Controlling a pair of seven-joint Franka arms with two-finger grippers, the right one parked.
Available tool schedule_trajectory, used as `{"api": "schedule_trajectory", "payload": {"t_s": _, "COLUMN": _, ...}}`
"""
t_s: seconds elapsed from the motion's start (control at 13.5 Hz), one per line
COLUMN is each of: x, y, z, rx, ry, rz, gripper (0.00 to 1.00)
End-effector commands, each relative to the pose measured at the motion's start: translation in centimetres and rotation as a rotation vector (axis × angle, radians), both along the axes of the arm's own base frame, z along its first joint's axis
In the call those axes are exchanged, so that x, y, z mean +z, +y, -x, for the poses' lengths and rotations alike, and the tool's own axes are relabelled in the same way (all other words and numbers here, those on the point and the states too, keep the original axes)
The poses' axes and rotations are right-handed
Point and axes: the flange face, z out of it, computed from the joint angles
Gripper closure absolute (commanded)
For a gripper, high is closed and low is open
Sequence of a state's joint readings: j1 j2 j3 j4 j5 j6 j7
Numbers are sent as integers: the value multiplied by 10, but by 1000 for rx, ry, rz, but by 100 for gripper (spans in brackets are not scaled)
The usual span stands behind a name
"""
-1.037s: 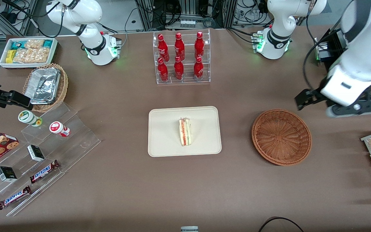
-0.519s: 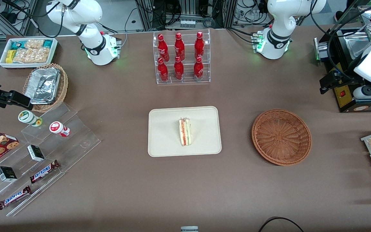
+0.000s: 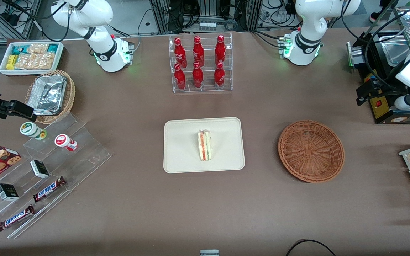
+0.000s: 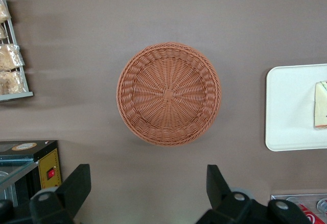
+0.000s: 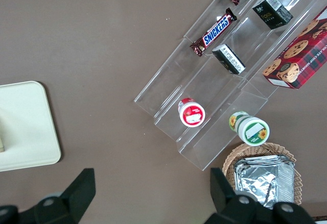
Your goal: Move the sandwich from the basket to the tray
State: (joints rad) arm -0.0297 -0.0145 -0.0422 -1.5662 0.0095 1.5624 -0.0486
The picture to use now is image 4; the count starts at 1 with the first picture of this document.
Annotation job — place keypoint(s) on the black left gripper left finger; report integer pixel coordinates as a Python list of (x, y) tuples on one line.
[(74, 188)]

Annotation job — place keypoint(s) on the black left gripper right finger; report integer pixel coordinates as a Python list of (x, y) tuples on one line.
[(218, 188)]

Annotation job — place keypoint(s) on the triangular sandwich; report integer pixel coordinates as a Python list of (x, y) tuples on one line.
[(321, 104)]

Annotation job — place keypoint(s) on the round brown wicker basket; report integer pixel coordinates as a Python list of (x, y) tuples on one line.
[(168, 94)]

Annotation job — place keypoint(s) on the cream rectangular tray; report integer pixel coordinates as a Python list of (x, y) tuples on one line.
[(288, 106)]

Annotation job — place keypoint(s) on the tray of packaged snacks right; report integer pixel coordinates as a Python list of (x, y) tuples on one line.
[(15, 43)]

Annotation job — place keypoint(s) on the black food warmer cabinet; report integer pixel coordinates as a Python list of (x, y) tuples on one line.
[(28, 155)]

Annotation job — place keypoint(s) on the clear acrylic bottle rack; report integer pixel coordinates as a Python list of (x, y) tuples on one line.
[(281, 198)]

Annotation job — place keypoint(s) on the red cola bottle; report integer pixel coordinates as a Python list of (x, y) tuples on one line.
[(310, 215)]

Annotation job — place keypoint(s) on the clear bagged pastry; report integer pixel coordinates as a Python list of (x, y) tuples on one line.
[(11, 82), (10, 56), (3, 11)]

